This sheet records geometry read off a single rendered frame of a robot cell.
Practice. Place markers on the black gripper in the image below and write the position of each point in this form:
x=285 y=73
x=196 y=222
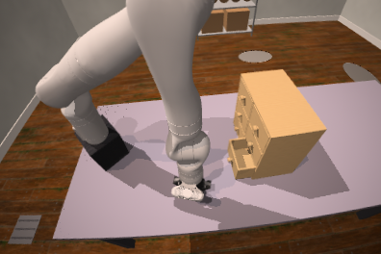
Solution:
x=204 y=185

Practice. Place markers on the tan wooden chest of drawers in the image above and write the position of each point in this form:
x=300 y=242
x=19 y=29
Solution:
x=293 y=126

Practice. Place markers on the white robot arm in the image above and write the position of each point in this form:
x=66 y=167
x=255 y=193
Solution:
x=165 y=33

